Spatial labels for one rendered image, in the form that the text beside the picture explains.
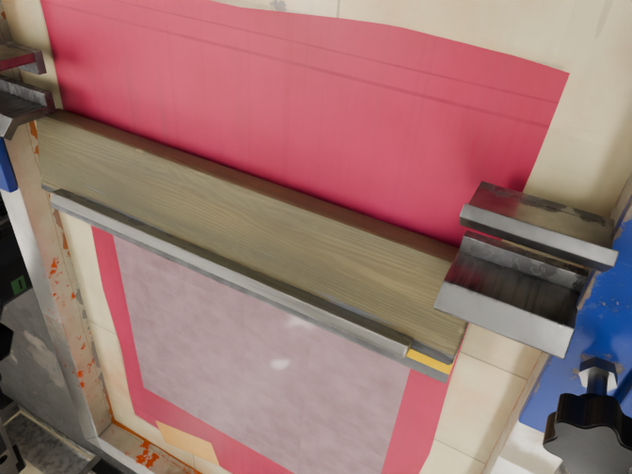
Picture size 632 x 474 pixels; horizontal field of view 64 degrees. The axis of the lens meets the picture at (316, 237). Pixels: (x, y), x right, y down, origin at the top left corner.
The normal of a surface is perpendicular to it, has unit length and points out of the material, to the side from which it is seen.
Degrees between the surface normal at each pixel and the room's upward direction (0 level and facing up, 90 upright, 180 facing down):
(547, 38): 0
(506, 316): 45
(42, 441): 90
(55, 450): 90
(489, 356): 0
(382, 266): 11
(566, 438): 0
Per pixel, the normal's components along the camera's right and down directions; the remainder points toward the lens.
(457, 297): -0.29, -0.22
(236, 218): -0.45, 0.32
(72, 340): 0.88, 0.33
